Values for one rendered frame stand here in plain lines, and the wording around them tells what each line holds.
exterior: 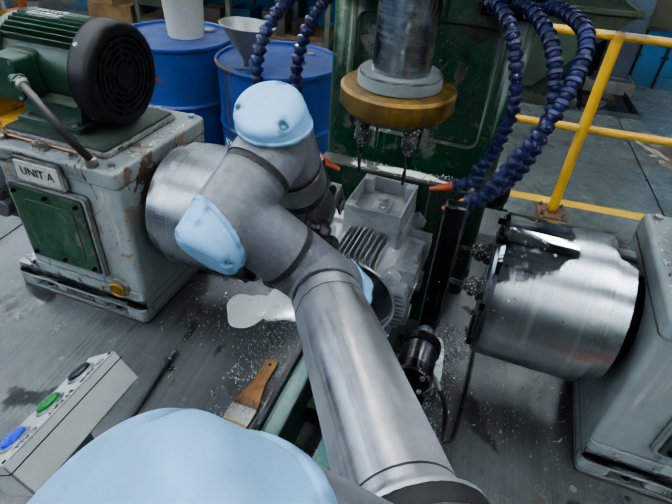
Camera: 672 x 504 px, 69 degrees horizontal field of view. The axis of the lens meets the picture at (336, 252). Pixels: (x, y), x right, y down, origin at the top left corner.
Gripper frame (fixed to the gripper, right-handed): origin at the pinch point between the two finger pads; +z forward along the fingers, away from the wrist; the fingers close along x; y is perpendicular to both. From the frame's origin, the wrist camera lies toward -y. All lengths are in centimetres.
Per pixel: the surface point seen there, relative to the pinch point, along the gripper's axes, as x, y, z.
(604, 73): -67, 186, 135
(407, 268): -13.9, 4.4, 4.1
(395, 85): -6.8, 22.5, -17.6
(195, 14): 133, 141, 93
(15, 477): 15.9, -39.1, -20.7
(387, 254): -10.0, 5.9, 3.9
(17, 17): 61, 22, -18
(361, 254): -6.8, 2.8, -0.7
